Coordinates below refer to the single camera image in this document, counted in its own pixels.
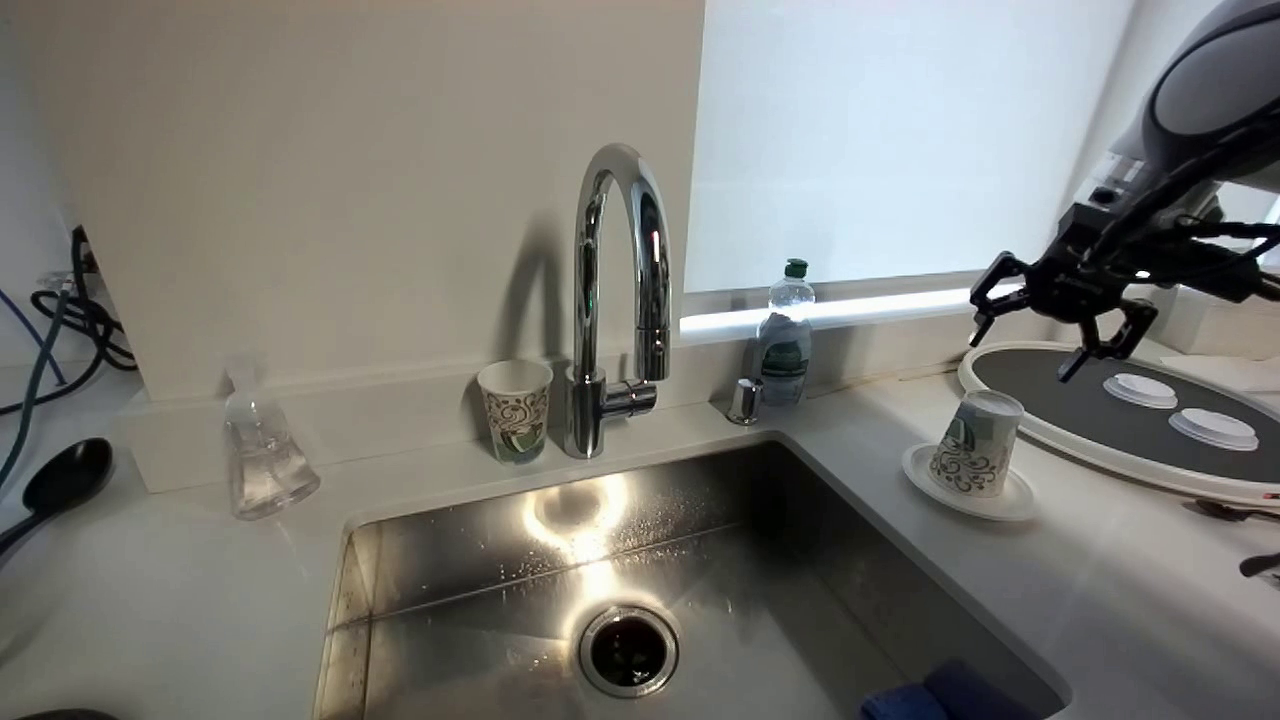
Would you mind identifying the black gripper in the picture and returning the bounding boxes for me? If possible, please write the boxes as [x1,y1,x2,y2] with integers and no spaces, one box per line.
[965,195,1208,389]

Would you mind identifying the patterned paper cup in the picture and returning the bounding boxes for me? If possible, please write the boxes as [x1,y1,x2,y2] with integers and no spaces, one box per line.
[471,351,562,466]
[925,389,1030,498]

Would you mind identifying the white cup lid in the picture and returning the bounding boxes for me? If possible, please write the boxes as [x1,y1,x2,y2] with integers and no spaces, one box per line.
[1097,367,1185,416]
[1163,404,1264,456]

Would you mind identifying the small white plate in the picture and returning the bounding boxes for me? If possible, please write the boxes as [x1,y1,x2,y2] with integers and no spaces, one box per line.
[897,438,1044,526]

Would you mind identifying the round black white-rimmed tray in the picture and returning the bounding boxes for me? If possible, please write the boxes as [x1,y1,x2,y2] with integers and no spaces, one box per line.
[951,342,1280,513]

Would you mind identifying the grey box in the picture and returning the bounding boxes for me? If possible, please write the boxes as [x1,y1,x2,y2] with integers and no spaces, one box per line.
[1152,282,1280,359]

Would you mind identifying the clear green-capped soap bottle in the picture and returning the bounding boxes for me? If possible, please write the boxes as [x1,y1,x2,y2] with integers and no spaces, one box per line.
[752,254,821,410]

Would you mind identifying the small chrome sink knob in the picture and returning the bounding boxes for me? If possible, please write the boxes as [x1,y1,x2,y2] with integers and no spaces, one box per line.
[717,372,768,431]

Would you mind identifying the blue sponge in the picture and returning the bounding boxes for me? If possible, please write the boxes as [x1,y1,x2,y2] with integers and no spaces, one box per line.
[858,654,1039,720]

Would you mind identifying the stainless steel sink basin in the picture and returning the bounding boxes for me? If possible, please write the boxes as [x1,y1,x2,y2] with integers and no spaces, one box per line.
[308,436,1075,720]

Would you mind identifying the chrome gooseneck faucet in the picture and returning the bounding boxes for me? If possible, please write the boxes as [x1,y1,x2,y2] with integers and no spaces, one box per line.
[547,141,677,464]

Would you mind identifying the round sink drain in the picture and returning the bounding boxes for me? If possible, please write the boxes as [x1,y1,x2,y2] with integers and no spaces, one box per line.
[573,599,685,702]

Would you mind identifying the large black spoon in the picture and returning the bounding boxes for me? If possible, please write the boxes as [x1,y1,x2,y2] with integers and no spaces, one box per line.
[0,431,122,561]

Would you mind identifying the black wall cables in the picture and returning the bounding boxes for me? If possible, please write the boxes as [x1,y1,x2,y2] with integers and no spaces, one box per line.
[27,223,146,380]

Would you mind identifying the blue cable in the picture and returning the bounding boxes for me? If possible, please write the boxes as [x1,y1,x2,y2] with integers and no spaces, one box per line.
[0,282,73,485]

